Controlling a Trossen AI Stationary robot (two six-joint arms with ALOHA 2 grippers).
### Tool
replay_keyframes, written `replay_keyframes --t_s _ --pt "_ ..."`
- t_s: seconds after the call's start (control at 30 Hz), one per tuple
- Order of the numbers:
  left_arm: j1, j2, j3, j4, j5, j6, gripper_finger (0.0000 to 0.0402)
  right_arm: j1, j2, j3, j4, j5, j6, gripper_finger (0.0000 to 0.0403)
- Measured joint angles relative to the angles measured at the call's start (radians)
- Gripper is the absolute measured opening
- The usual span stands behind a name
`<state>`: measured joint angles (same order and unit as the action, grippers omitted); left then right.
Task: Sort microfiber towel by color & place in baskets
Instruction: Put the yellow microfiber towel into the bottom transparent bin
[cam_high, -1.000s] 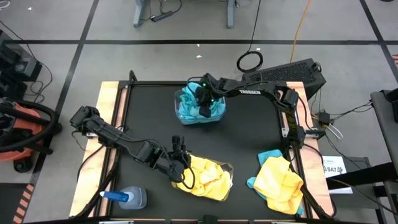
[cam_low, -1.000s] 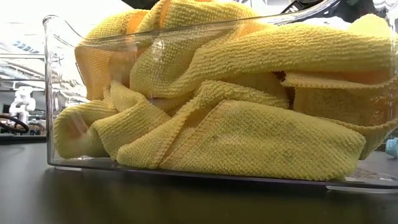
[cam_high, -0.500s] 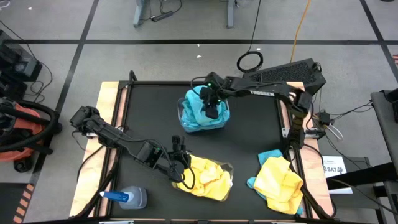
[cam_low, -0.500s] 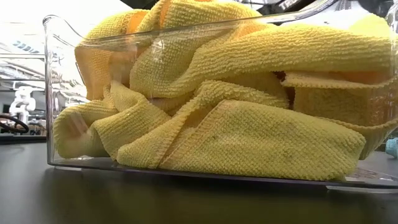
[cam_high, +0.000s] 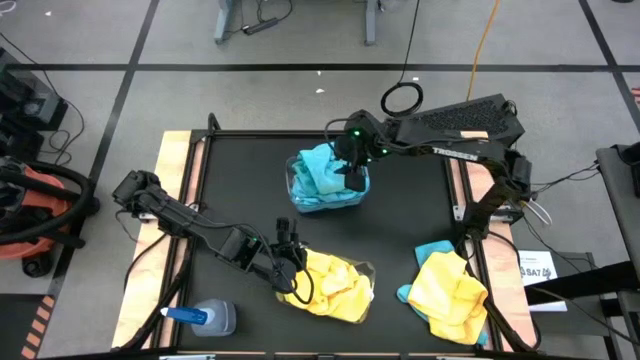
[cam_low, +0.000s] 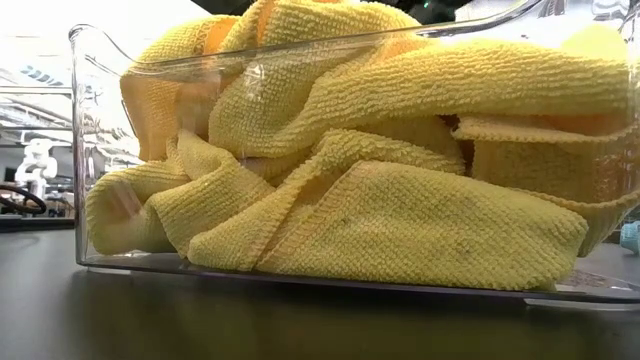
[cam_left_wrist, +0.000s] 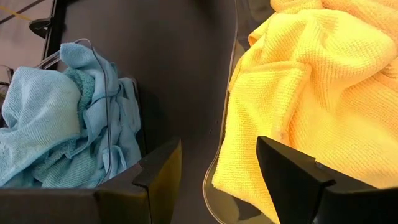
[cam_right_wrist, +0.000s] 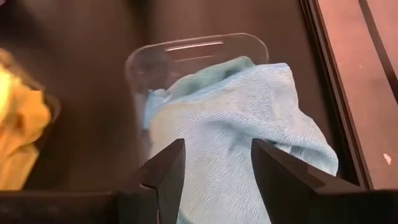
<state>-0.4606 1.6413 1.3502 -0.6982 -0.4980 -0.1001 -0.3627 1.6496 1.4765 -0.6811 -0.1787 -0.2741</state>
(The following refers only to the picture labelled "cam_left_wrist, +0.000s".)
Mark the clear plastic basket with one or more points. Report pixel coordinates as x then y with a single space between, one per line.
217 202
108 149

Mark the yellow microfiber towel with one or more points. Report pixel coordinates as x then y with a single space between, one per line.
373 18
311 93

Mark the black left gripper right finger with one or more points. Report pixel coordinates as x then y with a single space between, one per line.
311 199

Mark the teal microfiber towel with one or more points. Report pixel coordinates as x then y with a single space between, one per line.
68 171
84 87

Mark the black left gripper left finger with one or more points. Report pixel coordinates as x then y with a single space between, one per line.
77 207

